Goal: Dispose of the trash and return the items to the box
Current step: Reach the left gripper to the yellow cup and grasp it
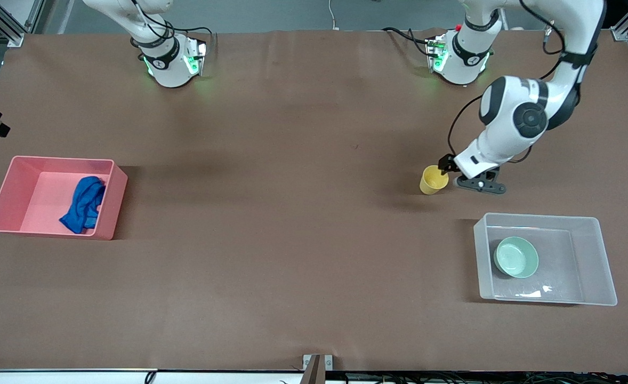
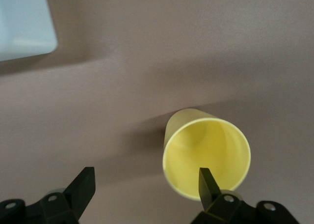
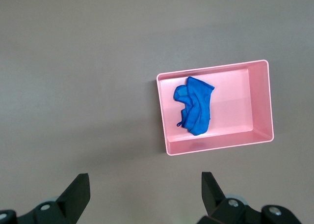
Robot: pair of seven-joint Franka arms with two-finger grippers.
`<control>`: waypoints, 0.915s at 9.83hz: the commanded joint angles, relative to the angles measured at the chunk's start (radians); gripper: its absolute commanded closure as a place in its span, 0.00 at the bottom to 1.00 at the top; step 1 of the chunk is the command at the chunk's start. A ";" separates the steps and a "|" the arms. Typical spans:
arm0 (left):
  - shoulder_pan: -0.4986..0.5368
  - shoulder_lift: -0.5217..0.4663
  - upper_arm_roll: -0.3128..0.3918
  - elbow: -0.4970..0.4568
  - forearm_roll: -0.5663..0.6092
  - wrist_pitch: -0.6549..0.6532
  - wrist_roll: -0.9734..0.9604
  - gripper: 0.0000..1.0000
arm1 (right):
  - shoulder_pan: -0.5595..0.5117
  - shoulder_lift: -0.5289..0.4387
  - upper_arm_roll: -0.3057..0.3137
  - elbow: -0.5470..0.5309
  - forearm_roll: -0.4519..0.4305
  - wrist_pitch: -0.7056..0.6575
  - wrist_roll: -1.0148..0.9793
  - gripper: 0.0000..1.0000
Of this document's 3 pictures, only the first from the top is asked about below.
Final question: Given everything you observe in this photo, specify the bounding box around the yellow plastic cup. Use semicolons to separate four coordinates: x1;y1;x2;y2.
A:
420;165;449;195

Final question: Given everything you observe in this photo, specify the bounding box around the mint green bowl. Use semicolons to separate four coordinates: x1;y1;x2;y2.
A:
494;236;540;279

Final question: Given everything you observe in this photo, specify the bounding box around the blue cloth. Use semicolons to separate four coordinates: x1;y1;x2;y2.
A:
59;176;107;235

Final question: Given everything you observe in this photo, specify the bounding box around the clear plastic storage box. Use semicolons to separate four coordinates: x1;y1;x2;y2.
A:
473;212;618;307

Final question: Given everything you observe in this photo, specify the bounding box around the pink plastic bin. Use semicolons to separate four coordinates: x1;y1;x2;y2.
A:
0;155;128;241

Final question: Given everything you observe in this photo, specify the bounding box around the brown table cover sheet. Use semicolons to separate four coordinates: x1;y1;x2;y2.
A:
0;29;628;373

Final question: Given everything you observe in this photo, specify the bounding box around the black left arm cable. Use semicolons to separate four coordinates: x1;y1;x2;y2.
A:
448;0;586;156

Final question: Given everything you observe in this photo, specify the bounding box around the black left base cable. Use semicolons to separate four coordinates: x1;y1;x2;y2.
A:
382;27;438;58

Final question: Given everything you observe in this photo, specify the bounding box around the black base cable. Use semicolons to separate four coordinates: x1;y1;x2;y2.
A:
382;27;438;58
131;0;214;54

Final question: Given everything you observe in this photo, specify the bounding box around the black right base cable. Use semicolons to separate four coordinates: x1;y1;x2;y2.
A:
131;0;214;54

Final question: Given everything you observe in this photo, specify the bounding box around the grey metal table bracket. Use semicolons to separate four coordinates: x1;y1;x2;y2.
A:
302;354;334;384

